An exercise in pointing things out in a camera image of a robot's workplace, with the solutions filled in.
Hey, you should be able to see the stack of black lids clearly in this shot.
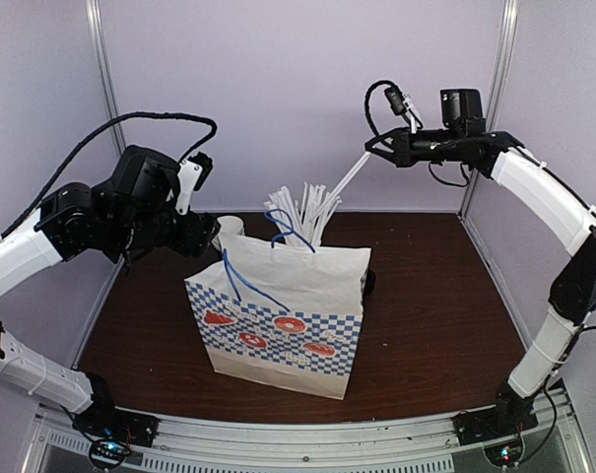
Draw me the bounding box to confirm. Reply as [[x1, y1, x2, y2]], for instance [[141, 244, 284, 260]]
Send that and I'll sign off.
[[362, 268, 376, 298]]

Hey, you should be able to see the left aluminium corner post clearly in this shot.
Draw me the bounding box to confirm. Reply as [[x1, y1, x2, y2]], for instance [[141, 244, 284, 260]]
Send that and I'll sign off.
[[85, 0, 129, 154]]

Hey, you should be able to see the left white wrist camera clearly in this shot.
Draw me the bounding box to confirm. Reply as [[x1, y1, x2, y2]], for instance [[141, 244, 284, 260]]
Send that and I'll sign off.
[[175, 153, 213, 216]]

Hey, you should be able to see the aluminium corner post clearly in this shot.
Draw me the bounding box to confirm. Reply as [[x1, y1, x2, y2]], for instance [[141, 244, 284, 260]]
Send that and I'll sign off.
[[459, 0, 520, 218], [85, 0, 129, 154]]

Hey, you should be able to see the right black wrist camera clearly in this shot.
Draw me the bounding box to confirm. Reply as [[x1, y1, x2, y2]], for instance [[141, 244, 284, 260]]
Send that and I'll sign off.
[[384, 85, 423, 133]]

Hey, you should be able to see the bundle of wrapped white straws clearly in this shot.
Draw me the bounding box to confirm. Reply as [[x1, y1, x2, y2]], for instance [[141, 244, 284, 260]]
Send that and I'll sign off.
[[264, 182, 342, 247]]

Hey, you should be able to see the right aluminium corner post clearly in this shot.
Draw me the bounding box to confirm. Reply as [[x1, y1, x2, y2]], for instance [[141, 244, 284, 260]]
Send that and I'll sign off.
[[459, 0, 520, 218]]

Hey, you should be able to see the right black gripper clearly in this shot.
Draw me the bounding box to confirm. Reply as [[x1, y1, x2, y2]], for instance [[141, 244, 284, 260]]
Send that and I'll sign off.
[[365, 125, 464, 167]]

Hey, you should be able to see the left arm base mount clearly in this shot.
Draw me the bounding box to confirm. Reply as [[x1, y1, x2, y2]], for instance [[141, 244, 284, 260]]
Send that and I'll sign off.
[[71, 406, 159, 447]]

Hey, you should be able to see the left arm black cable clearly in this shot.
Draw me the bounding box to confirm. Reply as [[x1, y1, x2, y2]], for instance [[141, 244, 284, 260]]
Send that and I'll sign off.
[[0, 110, 219, 247]]

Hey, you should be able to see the stack of paper cups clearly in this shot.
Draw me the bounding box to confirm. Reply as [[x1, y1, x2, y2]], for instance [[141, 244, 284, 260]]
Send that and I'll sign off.
[[217, 215, 244, 236]]

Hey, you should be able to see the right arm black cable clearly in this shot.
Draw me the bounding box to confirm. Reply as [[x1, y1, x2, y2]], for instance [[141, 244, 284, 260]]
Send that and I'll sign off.
[[364, 81, 402, 142]]

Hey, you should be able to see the single white straw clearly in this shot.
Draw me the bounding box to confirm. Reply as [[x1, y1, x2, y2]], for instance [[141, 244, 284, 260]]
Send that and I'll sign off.
[[311, 152, 371, 221]]

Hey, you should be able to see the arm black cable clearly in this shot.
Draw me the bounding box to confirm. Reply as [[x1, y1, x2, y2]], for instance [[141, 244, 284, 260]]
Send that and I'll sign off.
[[364, 81, 402, 142], [0, 110, 219, 247]]

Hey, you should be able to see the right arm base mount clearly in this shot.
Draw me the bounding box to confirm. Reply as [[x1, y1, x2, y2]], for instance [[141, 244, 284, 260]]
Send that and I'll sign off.
[[452, 407, 539, 445]]

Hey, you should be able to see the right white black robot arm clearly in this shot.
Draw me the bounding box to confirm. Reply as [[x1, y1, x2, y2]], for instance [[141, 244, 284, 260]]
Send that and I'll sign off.
[[364, 80, 596, 436]]

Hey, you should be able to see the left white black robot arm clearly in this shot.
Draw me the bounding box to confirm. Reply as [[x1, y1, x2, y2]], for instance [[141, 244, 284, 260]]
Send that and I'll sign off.
[[0, 146, 219, 438]]

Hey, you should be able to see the checkered paper takeout bag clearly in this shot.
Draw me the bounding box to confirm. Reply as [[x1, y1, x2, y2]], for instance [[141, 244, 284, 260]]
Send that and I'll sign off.
[[184, 210, 371, 400]]

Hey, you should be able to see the aluminium front frame rail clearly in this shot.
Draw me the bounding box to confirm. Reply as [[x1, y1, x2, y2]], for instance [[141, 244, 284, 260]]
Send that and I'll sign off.
[[21, 388, 589, 473]]

